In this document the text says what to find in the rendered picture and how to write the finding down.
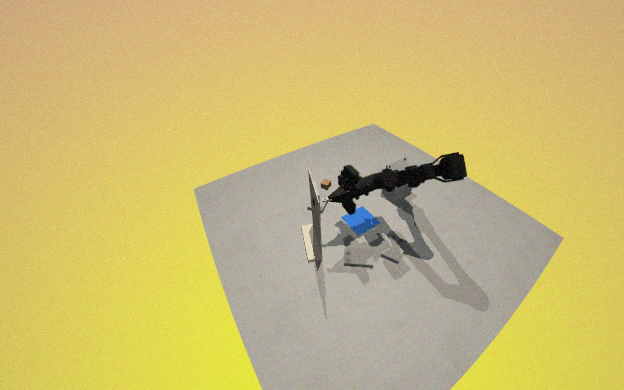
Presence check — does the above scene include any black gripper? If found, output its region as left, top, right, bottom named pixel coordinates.
left=328, top=165, right=372, bottom=215

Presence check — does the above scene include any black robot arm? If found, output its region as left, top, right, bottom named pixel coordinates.
left=365, top=152, right=467, bottom=192

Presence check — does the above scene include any blue square marking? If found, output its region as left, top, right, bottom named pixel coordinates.
left=341, top=207, right=380, bottom=235

